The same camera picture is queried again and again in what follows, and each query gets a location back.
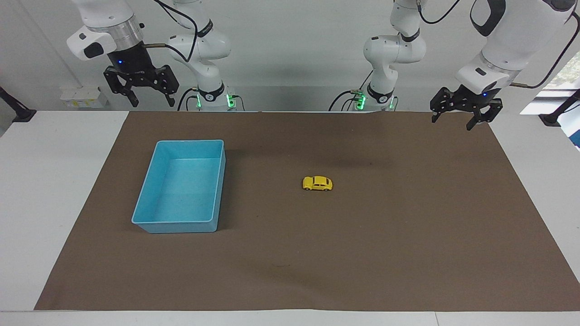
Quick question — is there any black cable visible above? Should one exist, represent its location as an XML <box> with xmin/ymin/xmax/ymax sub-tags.
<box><xmin>329</xmin><ymin>70</ymin><xmax>374</xmax><ymax>112</ymax></box>
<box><xmin>143</xmin><ymin>0</ymin><xmax>200</xmax><ymax>63</ymax></box>
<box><xmin>417</xmin><ymin>0</ymin><xmax>462</xmax><ymax>25</ymax></box>
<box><xmin>509</xmin><ymin>11</ymin><xmax>580</xmax><ymax>90</ymax></box>
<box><xmin>177</xmin><ymin>87</ymin><xmax>201</xmax><ymax>112</ymax></box>

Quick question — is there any blue plastic bin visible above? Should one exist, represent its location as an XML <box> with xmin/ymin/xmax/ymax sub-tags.
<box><xmin>131</xmin><ymin>139</ymin><xmax>227</xmax><ymax>234</ymax></box>

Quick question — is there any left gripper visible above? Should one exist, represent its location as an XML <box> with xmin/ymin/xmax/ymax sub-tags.
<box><xmin>430</xmin><ymin>85</ymin><xmax>503</xmax><ymax>132</ymax></box>

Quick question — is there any yellow toy beetle car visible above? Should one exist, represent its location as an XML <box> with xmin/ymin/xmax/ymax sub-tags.
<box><xmin>302</xmin><ymin>176</ymin><xmax>334</xmax><ymax>192</ymax></box>

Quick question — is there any white wall socket box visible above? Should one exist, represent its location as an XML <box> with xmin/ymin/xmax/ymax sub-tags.
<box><xmin>60</xmin><ymin>86</ymin><xmax>110</xmax><ymax>110</ymax></box>

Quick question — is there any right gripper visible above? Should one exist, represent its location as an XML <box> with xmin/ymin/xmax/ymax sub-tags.
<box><xmin>103</xmin><ymin>42</ymin><xmax>180</xmax><ymax>108</ymax></box>

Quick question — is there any black stand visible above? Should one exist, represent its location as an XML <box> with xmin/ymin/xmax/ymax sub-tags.
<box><xmin>0</xmin><ymin>86</ymin><xmax>37</xmax><ymax>123</ymax></box>
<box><xmin>538</xmin><ymin>89</ymin><xmax>580</xmax><ymax>127</ymax></box>

